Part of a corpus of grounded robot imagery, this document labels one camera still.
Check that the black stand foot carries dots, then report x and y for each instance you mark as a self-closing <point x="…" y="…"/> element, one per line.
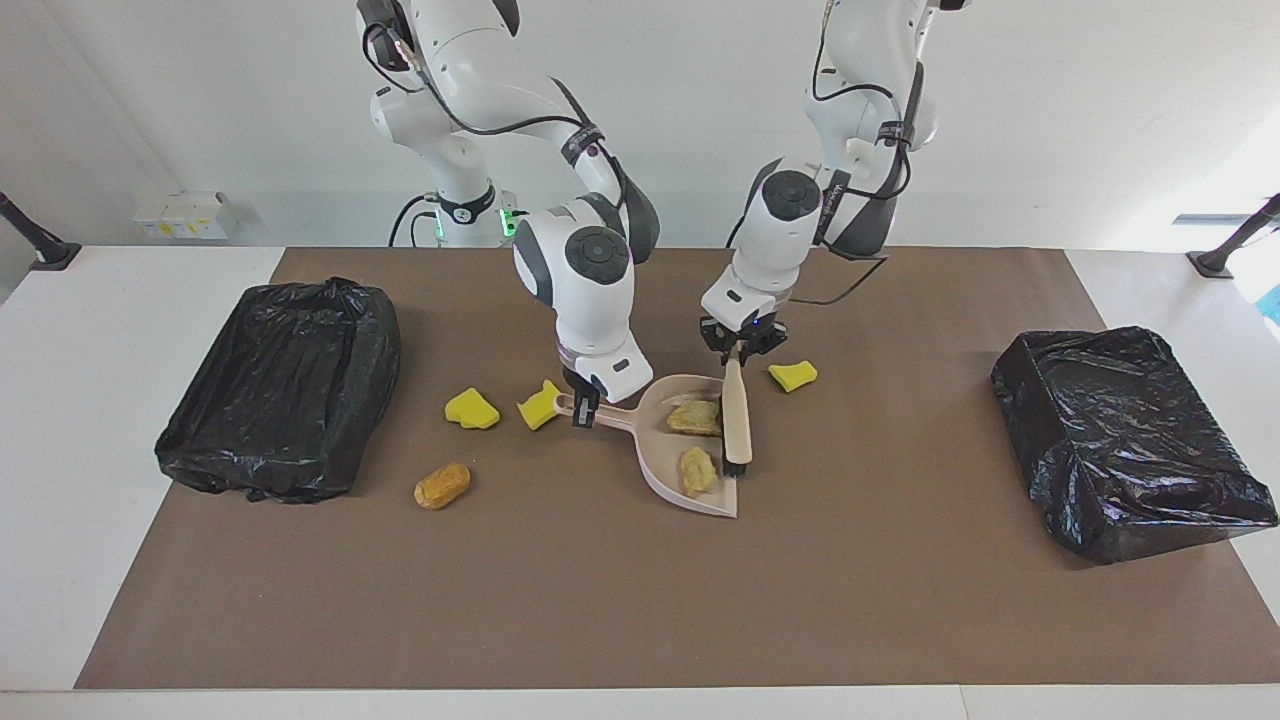
<point x="40" y="245"/>
<point x="1230" y="245"/>

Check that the beige hand brush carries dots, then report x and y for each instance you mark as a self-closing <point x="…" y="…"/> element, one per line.
<point x="737" y="420"/>

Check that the black bag lined bin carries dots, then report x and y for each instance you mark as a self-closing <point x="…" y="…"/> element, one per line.
<point x="280" y="400"/>
<point x="1120" y="440"/>

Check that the brown table mat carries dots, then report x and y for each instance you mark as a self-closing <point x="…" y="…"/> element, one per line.
<point x="600" y="620"/>

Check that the toast slice piece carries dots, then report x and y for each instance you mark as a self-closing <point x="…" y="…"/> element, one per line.
<point x="693" y="417"/>

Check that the brown bread roll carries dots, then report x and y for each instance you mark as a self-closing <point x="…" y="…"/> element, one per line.
<point x="442" y="485"/>

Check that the yellow sponge piece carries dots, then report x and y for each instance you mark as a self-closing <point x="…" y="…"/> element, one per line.
<point x="793" y="376"/>
<point x="470" y="409"/>
<point x="540" y="406"/>

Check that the white wall socket box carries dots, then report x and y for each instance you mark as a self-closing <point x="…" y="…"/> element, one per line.
<point x="180" y="215"/>

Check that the cyan blue object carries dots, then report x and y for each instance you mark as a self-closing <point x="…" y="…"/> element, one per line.
<point x="1272" y="305"/>

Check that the pale lumpy bread piece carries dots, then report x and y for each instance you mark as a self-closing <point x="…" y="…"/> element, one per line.
<point x="697" y="471"/>

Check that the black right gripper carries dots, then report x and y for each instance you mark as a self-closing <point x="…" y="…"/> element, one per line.
<point x="578" y="383"/>

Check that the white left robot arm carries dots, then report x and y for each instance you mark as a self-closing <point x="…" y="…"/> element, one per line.
<point x="780" y="240"/>

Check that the beige plastic dustpan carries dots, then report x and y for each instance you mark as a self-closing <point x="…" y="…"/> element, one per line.
<point x="660" y="450"/>

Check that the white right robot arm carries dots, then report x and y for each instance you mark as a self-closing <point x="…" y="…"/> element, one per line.
<point x="590" y="300"/>

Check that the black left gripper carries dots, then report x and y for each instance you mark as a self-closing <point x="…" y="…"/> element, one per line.
<point x="745" y="335"/>

